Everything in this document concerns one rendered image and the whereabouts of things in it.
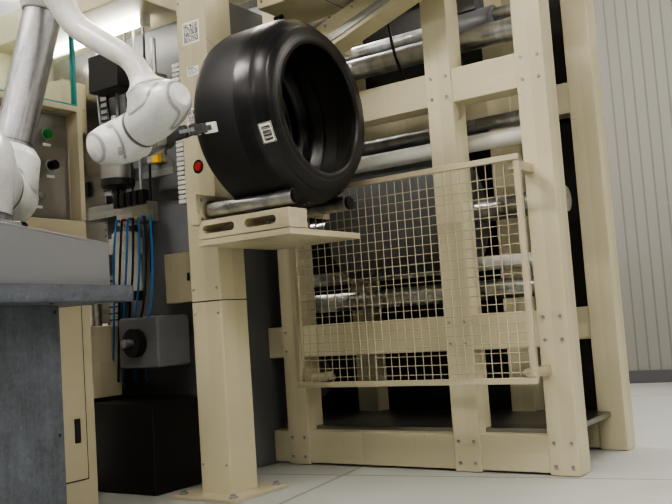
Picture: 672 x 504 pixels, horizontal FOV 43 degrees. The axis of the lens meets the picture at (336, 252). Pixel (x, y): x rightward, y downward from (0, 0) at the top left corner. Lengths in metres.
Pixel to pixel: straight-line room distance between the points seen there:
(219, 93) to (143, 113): 0.53
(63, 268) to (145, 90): 0.45
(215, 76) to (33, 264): 0.89
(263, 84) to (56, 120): 0.75
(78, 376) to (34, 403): 0.70
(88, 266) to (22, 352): 0.25
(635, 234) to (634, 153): 0.53
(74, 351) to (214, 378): 0.44
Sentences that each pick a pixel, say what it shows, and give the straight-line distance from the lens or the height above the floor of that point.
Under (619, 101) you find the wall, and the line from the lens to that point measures 6.07.
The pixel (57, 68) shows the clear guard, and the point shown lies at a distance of 2.94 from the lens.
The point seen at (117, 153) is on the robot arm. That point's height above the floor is 0.96.
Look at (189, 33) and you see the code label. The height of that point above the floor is 1.51.
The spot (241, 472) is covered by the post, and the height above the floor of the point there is 0.07.
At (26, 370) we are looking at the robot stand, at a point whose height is 0.46.
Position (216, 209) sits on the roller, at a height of 0.90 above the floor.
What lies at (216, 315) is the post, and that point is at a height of 0.57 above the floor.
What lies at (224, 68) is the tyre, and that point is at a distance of 2.59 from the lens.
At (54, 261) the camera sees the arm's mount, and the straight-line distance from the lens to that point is 2.05.
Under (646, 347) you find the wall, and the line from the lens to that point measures 5.93.
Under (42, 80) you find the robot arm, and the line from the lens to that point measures 2.44.
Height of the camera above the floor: 0.52
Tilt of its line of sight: 5 degrees up
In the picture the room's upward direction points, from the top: 4 degrees counter-clockwise
